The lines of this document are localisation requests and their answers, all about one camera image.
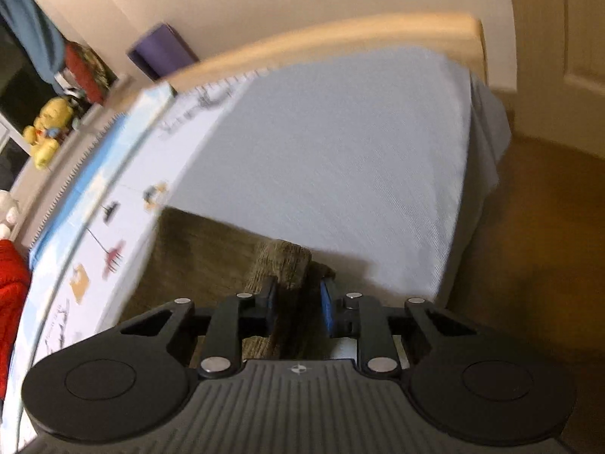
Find dark brown corduroy pants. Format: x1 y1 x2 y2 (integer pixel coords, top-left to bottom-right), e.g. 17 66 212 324
120 208 334 360

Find blue patterned folded sheet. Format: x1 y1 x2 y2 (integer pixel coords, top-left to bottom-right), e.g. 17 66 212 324
28 80 177 271

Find red folded blanket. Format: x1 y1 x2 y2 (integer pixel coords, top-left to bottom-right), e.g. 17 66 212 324
0 240 31 401

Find white plush toy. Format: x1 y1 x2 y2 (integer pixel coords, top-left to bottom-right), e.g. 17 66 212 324
0 190 20 240

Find yellow plush toys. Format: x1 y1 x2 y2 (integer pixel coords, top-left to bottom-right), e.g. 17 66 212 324
23 96 74 170

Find dark red cushion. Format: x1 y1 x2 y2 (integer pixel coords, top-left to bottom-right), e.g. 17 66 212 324
65 41 117 104

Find blue curtain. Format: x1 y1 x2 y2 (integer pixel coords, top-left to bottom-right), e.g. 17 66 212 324
1 0 66 93

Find beige door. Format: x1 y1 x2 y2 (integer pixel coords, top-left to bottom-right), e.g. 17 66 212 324
512 0 604 158

